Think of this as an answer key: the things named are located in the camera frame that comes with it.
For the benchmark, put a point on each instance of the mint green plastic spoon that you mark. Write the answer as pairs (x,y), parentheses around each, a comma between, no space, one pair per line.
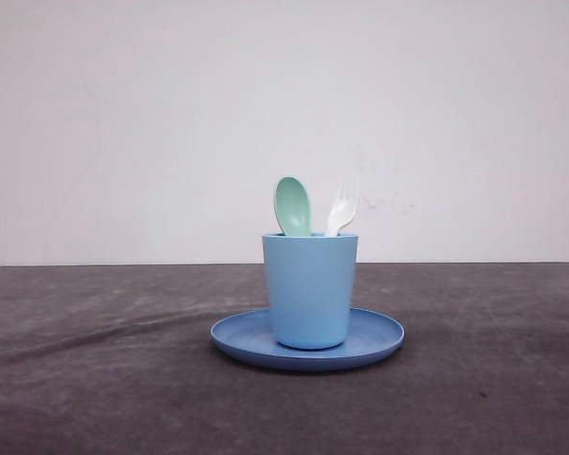
(292,207)

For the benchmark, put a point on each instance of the light blue plastic cup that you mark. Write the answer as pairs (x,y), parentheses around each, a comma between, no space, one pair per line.
(309,283)

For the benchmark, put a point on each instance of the white plastic fork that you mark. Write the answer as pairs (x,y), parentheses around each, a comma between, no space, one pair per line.
(344,207)

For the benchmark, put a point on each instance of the blue plastic plate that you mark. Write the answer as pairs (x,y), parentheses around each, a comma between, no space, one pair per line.
(248,337)

